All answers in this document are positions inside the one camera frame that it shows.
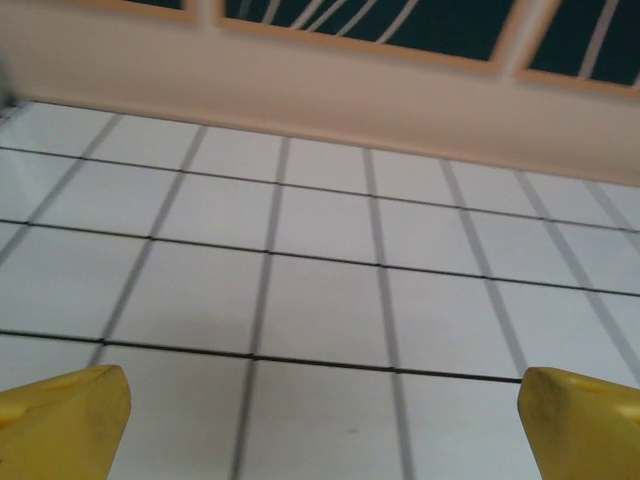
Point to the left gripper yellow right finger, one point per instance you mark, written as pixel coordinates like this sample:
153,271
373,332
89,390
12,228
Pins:
585,430

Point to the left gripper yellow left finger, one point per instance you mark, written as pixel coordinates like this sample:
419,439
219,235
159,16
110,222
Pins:
60,430

